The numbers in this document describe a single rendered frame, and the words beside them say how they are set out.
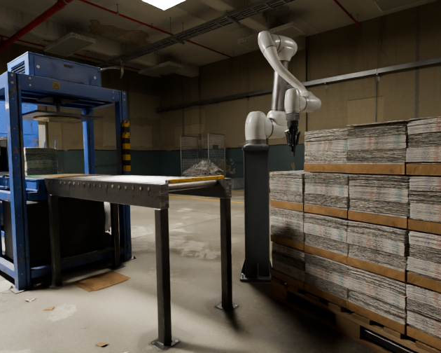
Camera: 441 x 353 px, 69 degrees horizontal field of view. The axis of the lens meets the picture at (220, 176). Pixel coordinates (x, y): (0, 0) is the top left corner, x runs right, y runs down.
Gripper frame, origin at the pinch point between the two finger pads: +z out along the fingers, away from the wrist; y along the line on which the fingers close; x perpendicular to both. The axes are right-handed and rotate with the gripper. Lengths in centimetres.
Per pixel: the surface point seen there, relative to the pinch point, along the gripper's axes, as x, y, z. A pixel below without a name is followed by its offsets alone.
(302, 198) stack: -25.7, -18.6, 28.0
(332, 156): -45.2, -16.8, 4.1
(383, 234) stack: -75, -19, 40
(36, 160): 193, -141, 3
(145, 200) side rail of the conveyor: -1, -103, 25
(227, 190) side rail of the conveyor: 4, -51, 23
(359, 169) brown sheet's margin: -63, -19, 10
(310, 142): -30.6, -16.9, -4.0
